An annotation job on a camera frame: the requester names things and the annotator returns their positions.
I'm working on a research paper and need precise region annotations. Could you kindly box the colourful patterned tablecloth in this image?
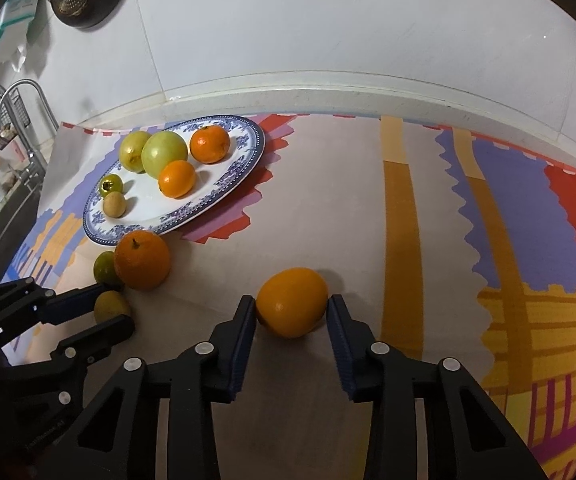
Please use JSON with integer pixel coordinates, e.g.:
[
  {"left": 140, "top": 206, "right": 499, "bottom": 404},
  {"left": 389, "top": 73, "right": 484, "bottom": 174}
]
[{"left": 0, "top": 112, "right": 576, "bottom": 466}]

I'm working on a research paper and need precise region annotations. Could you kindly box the orange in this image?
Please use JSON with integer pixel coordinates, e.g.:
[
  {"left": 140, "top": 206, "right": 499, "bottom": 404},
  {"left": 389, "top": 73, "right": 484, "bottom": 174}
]
[
  {"left": 256, "top": 268, "right": 329, "bottom": 339},
  {"left": 158, "top": 160, "right": 197, "bottom": 199},
  {"left": 114, "top": 230, "right": 171, "bottom": 291},
  {"left": 189, "top": 125, "right": 231, "bottom": 164}
]

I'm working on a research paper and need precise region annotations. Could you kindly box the black wire basket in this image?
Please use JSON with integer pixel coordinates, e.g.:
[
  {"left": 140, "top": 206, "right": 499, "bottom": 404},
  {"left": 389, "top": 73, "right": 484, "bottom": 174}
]
[{"left": 0, "top": 95, "right": 31, "bottom": 151}]

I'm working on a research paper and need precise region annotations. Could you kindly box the teal paper towel pack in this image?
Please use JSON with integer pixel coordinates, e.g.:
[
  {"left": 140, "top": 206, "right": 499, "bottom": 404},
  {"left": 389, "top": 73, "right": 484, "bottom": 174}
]
[{"left": 0, "top": 0, "right": 38, "bottom": 68}]

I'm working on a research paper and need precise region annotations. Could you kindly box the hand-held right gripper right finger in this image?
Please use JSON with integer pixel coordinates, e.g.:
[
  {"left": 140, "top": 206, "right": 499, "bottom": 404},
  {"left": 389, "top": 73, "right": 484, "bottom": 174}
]
[{"left": 326, "top": 294, "right": 549, "bottom": 480}]

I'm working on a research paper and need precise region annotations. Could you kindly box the large chrome faucet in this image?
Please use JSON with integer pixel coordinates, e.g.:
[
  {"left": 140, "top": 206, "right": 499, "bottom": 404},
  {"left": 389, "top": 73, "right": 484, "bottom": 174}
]
[{"left": 0, "top": 78, "right": 61, "bottom": 196}]

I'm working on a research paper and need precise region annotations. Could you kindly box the green apple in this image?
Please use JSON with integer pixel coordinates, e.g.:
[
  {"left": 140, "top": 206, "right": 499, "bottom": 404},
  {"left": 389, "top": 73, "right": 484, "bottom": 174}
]
[{"left": 141, "top": 130, "right": 189, "bottom": 180}]

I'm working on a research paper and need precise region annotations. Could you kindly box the blue patterned white plate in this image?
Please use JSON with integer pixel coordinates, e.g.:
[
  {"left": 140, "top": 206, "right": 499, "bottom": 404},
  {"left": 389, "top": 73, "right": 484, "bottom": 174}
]
[{"left": 82, "top": 114, "right": 266, "bottom": 247}]

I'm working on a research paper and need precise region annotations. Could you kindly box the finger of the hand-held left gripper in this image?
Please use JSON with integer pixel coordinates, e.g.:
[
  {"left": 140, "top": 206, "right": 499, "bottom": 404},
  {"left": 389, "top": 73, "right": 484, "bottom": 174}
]
[
  {"left": 0, "top": 315, "right": 136, "bottom": 411},
  {"left": 0, "top": 278, "right": 126, "bottom": 348}
]

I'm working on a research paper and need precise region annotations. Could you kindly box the kitchen sink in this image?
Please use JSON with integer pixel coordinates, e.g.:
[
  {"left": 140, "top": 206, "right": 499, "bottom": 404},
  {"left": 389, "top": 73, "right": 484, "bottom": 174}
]
[{"left": 0, "top": 175, "right": 43, "bottom": 281}]

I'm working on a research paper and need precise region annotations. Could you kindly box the small brown round fruit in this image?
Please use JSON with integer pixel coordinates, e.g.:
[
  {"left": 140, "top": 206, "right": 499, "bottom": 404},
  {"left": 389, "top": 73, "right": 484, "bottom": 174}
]
[
  {"left": 103, "top": 192, "right": 127, "bottom": 219},
  {"left": 94, "top": 290, "right": 132, "bottom": 324}
]

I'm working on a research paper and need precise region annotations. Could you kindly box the yellow apple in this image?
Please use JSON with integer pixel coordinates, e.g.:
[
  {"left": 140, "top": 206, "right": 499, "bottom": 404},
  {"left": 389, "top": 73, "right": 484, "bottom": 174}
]
[{"left": 119, "top": 130, "right": 153, "bottom": 173}]

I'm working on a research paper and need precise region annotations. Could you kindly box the small green mandarin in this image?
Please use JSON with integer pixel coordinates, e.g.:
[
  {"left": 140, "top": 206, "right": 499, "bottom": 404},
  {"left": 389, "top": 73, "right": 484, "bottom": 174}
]
[
  {"left": 92, "top": 251, "right": 118, "bottom": 283},
  {"left": 98, "top": 173, "right": 124, "bottom": 198}
]

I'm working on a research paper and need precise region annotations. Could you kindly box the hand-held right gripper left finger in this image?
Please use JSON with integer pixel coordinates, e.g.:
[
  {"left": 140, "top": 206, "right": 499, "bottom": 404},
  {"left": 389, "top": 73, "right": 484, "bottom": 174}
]
[{"left": 48, "top": 295, "right": 257, "bottom": 480}]

